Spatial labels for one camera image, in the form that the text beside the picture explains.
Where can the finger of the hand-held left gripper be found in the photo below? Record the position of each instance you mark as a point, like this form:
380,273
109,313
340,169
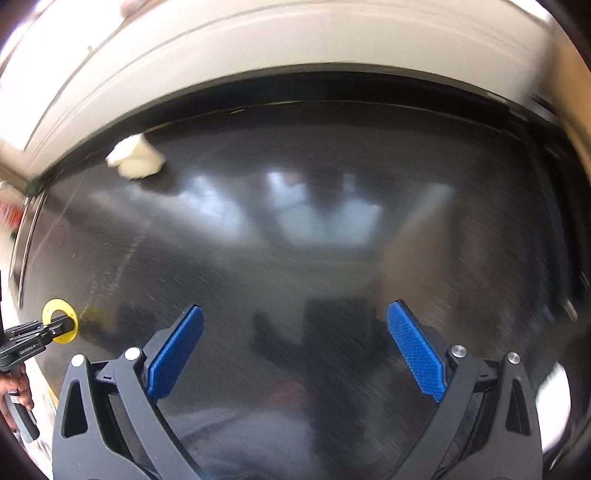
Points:
60,331

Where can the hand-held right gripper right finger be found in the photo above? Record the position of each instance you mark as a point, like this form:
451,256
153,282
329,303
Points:
415,350

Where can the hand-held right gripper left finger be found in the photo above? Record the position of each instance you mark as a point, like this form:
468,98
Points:
178,350

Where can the person's left hand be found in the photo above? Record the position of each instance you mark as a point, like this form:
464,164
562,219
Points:
11,397

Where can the stainless steel sink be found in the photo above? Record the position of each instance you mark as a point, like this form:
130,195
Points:
28,244

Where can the red object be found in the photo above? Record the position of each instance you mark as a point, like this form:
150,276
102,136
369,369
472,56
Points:
9,216

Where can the dark green scrap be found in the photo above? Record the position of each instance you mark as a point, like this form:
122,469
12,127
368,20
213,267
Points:
34,185

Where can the white crumpled paper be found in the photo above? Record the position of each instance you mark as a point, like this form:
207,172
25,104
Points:
556,406

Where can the white foam piece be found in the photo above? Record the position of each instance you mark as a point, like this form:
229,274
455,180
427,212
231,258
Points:
136,157

